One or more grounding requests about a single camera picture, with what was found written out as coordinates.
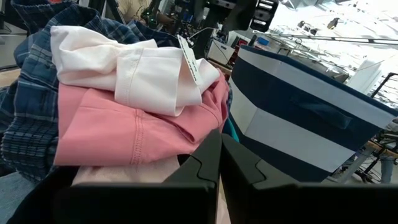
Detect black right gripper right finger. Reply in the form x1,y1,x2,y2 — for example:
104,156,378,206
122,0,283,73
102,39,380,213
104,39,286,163
220,133,398,224

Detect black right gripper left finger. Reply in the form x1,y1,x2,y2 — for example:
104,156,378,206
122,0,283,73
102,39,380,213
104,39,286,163
52,129,223,224

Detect pale pink garment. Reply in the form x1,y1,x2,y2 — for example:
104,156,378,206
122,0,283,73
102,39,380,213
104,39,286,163
71,155,233,224

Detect teal garment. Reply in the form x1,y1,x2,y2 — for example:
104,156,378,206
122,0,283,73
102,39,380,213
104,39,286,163
222,118,240,142

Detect coral pink garment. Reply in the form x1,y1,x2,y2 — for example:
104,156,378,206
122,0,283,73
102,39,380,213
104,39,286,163
53,73,231,167

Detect white garment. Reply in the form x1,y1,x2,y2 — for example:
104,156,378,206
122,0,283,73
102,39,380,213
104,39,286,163
49,25,221,118

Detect black garment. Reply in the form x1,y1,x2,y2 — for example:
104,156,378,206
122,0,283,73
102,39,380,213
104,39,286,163
6,166,80,224

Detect light blue jeans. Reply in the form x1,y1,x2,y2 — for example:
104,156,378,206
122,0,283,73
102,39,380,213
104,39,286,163
0,172,37,224

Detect blue plaid shirt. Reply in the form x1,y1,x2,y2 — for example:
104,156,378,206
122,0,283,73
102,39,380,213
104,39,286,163
0,0,181,183

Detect navy white striped fabric bin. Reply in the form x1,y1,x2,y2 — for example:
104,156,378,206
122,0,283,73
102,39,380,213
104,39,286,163
228,45,398,183

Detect person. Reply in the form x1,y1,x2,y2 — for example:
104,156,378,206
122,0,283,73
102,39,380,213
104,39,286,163
379,119,398,184
117,0,175,26

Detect long white paper tag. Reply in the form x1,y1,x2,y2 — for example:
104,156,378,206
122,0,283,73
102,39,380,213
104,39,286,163
177,34,201,85

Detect white equipment box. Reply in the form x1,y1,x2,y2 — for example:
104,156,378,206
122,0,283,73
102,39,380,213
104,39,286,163
206,39,236,65

